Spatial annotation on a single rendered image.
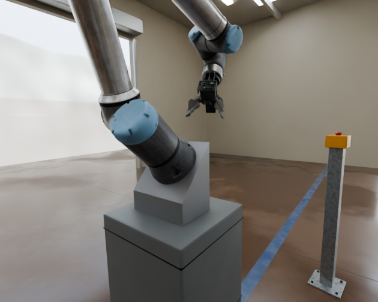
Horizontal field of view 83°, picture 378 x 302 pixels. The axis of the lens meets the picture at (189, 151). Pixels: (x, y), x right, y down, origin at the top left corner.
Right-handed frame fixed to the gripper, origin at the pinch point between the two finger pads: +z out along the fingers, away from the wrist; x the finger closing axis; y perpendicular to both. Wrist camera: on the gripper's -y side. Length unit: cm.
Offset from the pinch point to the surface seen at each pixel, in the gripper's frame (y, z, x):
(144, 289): -15, 60, -11
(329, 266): -119, 30, 81
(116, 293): -29, 66, -27
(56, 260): -123, 68, -134
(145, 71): -270, -358, -242
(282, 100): -417, -411, 108
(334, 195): -86, -10, 77
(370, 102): -361, -360, 284
